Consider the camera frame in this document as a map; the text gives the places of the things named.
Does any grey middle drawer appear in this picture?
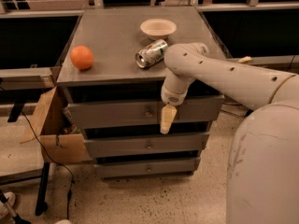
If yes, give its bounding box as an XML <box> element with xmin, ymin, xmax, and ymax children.
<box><xmin>85</xmin><ymin>133</ymin><xmax>209</xmax><ymax>158</ymax></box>

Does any grey top drawer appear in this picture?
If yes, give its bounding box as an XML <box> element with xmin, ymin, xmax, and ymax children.
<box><xmin>68</xmin><ymin>95</ymin><xmax>224</xmax><ymax>129</ymax></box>

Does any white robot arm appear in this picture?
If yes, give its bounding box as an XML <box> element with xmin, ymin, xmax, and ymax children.
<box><xmin>161</xmin><ymin>43</ymin><xmax>299</xmax><ymax>224</ymax></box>

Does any black table leg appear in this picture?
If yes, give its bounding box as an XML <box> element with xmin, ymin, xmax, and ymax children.
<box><xmin>35</xmin><ymin>162</ymin><xmax>50</xmax><ymax>216</ymax></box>

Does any grey drawer cabinet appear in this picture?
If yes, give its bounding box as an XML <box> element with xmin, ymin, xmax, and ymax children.
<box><xmin>56</xmin><ymin>6</ymin><xmax>235</xmax><ymax>181</ymax></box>

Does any black tripod leg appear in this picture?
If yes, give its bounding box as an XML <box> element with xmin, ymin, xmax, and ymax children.
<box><xmin>0</xmin><ymin>190</ymin><xmax>31</xmax><ymax>224</ymax></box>

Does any brown cardboard box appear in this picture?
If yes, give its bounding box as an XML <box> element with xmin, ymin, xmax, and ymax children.
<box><xmin>20</xmin><ymin>87</ymin><xmax>87</xmax><ymax>164</ymax></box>

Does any white paper bowl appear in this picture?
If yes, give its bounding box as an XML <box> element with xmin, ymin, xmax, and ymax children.
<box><xmin>140</xmin><ymin>19</ymin><xmax>177</xmax><ymax>40</ymax></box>

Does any small yellow foam piece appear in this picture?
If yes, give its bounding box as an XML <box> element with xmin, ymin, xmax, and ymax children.
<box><xmin>237</xmin><ymin>56</ymin><xmax>252</xmax><ymax>63</ymax></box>

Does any crushed soda can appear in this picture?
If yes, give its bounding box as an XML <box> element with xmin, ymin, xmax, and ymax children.
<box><xmin>135</xmin><ymin>39</ymin><xmax>168</xmax><ymax>69</ymax></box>

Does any orange fruit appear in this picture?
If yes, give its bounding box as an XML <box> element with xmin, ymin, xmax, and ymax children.
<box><xmin>70</xmin><ymin>46</ymin><xmax>94</xmax><ymax>70</ymax></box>

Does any black floor cable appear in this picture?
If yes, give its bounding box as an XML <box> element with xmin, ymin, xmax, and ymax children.
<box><xmin>18</xmin><ymin>109</ymin><xmax>76</xmax><ymax>221</ymax></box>

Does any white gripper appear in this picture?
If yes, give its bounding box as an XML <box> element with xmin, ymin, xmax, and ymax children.
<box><xmin>160</xmin><ymin>75</ymin><xmax>191</xmax><ymax>134</ymax></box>

